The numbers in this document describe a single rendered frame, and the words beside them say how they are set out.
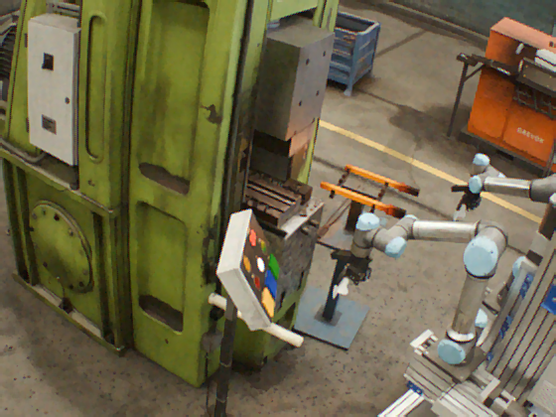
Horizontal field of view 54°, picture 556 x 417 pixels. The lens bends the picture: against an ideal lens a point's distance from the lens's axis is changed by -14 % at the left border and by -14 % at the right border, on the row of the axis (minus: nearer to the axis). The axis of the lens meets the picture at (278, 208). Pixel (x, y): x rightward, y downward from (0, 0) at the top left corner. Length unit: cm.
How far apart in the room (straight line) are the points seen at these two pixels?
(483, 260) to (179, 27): 135
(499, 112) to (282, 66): 396
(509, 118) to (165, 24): 428
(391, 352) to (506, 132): 313
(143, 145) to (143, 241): 50
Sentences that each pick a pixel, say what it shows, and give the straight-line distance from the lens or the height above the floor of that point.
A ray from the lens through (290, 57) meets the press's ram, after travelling 228.
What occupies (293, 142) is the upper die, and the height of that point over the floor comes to 133.
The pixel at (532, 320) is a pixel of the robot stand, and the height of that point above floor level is 108.
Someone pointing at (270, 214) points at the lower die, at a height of 98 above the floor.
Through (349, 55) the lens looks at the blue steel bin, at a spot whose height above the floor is 44.
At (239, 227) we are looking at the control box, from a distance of 221.
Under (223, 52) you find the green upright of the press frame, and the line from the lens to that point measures 212.
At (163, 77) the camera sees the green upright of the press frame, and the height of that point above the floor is 156.
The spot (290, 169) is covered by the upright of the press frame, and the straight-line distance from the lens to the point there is 296.
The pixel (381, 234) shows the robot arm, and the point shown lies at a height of 126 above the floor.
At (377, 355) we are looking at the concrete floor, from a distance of 352.
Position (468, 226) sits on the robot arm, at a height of 138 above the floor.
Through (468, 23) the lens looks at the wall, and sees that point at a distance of 1011.
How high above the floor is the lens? 250
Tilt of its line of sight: 34 degrees down
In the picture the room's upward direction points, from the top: 9 degrees clockwise
